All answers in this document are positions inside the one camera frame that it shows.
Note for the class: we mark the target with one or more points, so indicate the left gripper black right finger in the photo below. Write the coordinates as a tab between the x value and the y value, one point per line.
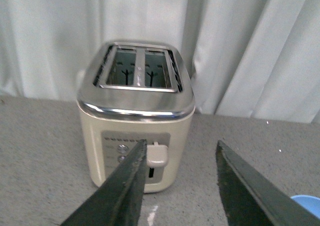
249	199

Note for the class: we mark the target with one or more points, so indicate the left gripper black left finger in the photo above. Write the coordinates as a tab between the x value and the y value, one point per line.
118	201

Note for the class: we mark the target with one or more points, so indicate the blue bowl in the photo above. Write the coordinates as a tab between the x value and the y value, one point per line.
310	203

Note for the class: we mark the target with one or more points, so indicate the cream toaster with chrome top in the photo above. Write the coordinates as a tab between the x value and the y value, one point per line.
135	90

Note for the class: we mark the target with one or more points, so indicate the white curtain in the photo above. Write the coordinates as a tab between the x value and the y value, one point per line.
248	58

